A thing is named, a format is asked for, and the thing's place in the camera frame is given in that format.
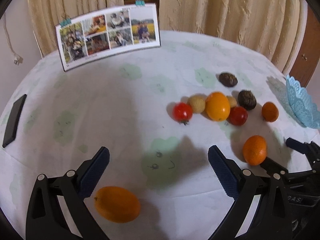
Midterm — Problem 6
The small orange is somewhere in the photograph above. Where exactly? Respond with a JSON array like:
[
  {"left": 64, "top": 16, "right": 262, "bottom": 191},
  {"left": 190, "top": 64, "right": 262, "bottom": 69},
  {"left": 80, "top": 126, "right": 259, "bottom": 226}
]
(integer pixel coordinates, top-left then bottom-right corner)
[{"left": 261, "top": 102, "right": 279, "bottom": 122}]

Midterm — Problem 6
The red cherry tomato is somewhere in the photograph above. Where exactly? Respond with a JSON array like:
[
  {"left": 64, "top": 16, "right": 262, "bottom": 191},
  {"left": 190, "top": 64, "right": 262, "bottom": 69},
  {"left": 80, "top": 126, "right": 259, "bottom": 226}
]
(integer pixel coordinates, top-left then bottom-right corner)
[
  {"left": 172, "top": 102, "right": 193, "bottom": 125},
  {"left": 228, "top": 106, "right": 248, "bottom": 126}
]

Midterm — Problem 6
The dark brown fruit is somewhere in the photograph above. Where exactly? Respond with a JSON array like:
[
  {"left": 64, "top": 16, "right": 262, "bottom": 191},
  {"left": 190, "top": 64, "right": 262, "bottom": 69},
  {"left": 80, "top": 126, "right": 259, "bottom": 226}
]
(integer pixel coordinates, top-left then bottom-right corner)
[
  {"left": 219, "top": 72, "right": 238, "bottom": 87},
  {"left": 238, "top": 90, "right": 257, "bottom": 111}
]

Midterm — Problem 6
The tan longan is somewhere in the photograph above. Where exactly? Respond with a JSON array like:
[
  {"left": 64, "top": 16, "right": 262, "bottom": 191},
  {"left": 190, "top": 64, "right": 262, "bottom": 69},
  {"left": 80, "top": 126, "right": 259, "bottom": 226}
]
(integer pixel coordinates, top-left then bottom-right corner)
[
  {"left": 187, "top": 95, "right": 206, "bottom": 114},
  {"left": 227, "top": 96, "right": 238, "bottom": 108}
]

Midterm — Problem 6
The light blue lattice basket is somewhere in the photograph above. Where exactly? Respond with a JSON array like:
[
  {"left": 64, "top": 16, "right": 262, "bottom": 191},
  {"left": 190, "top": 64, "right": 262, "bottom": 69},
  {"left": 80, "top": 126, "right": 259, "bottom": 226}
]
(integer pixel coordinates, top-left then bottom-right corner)
[{"left": 286, "top": 75, "right": 319, "bottom": 129}]

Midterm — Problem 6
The brown wooden door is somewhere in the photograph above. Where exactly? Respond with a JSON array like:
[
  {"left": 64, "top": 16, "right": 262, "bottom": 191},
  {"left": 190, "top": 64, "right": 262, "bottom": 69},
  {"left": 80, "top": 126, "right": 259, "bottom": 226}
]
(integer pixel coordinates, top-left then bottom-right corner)
[{"left": 290, "top": 6, "right": 319, "bottom": 88}]

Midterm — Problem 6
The large yellow-orange fruit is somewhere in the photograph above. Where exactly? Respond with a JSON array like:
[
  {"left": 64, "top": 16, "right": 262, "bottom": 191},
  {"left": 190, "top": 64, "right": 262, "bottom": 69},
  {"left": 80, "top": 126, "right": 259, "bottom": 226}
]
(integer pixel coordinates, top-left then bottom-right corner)
[{"left": 205, "top": 92, "right": 231, "bottom": 121}]

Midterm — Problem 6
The black smartphone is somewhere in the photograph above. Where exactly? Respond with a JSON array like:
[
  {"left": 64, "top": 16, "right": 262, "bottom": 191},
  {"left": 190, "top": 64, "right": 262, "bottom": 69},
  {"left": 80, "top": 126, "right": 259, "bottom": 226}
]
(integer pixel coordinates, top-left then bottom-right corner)
[{"left": 2, "top": 94, "right": 27, "bottom": 148}]

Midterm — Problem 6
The white floral tablecloth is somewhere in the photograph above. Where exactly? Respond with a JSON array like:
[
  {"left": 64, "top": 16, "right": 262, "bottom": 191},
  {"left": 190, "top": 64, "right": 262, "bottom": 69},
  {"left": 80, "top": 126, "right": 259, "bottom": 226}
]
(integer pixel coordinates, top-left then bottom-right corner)
[{"left": 1, "top": 31, "right": 319, "bottom": 239}]

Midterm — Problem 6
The beige curtain right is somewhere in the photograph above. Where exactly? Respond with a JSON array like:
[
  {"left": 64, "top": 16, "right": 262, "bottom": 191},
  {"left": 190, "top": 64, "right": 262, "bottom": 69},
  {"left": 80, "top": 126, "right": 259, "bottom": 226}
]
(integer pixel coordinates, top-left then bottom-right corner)
[{"left": 159, "top": 0, "right": 308, "bottom": 74}]

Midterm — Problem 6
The beige curtain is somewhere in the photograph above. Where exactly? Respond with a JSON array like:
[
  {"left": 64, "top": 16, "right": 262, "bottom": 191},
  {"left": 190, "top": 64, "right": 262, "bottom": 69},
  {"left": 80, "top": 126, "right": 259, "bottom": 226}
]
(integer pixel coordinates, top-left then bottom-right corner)
[
  {"left": 28, "top": 0, "right": 124, "bottom": 56},
  {"left": 159, "top": 0, "right": 308, "bottom": 74}
]

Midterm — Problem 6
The photo collage calendar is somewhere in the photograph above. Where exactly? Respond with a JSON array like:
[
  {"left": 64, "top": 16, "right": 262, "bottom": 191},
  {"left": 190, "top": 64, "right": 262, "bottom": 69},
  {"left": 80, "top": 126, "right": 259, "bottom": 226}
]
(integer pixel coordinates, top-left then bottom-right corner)
[{"left": 55, "top": 3, "right": 161, "bottom": 72}]

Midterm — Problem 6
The teal binder clip left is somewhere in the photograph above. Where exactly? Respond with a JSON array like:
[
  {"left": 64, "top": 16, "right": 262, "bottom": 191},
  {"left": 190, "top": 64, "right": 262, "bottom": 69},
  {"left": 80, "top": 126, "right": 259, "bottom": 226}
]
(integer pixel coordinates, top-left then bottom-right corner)
[{"left": 60, "top": 15, "right": 71, "bottom": 28}]

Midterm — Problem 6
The teal binder clip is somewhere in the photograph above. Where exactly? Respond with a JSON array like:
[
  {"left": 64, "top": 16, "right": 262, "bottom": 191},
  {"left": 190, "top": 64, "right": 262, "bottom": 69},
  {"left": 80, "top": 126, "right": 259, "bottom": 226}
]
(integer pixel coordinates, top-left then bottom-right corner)
[
  {"left": 135, "top": 0, "right": 145, "bottom": 7},
  {"left": 60, "top": 15, "right": 71, "bottom": 28}
]

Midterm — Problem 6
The teal binder clip right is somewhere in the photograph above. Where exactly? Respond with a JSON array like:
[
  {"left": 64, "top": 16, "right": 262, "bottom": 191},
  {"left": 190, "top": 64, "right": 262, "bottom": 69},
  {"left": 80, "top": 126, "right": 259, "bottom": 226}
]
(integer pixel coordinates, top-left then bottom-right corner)
[{"left": 135, "top": 0, "right": 145, "bottom": 7}]

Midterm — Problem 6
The beige curtain left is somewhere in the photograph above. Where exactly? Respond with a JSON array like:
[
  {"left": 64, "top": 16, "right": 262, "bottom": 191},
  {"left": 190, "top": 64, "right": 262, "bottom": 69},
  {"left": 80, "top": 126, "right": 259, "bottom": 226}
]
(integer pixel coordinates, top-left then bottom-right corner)
[{"left": 28, "top": 0, "right": 124, "bottom": 56}]

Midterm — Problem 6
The white power cable plug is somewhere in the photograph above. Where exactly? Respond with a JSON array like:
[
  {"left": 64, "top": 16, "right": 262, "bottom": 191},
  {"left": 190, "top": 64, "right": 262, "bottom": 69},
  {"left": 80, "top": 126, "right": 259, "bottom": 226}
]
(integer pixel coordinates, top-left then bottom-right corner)
[{"left": 2, "top": 13, "right": 25, "bottom": 66}]

